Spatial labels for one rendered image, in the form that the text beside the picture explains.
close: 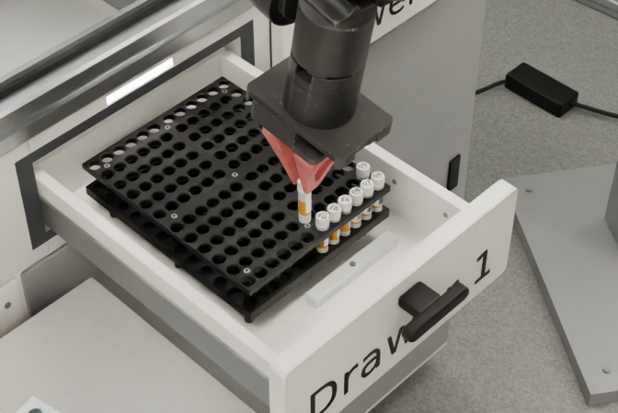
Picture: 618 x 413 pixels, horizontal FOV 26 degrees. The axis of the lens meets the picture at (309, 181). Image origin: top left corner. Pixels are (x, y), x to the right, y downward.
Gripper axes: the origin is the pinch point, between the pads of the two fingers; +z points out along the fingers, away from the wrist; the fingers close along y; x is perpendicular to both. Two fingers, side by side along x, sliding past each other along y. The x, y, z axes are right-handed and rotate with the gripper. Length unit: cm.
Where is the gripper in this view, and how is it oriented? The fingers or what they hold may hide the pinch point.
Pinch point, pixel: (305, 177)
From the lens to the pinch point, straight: 110.5
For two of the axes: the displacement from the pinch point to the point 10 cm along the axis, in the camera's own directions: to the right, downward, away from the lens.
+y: -7.3, -5.8, 3.7
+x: -6.8, 5.0, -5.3
